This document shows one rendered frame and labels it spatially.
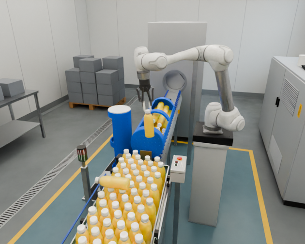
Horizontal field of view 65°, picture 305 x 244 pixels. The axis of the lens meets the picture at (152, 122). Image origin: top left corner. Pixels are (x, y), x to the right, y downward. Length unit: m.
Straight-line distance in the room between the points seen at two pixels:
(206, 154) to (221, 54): 0.97
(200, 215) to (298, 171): 1.20
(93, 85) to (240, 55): 3.93
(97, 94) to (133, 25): 2.52
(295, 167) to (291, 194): 0.36
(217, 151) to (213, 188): 0.42
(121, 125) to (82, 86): 3.21
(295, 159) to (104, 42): 6.19
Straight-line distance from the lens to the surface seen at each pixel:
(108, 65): 5.95
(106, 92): 5.68
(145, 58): 1.52
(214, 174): 2.44
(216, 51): 1.82
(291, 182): 3.21
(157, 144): 1.97
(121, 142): 2.98
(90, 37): 7.93
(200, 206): 2.70
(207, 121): 2.26
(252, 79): 7.15
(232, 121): 2.08
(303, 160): 3.07
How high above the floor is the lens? 2.05
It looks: 24 degrees down
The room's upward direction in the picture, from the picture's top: straight up
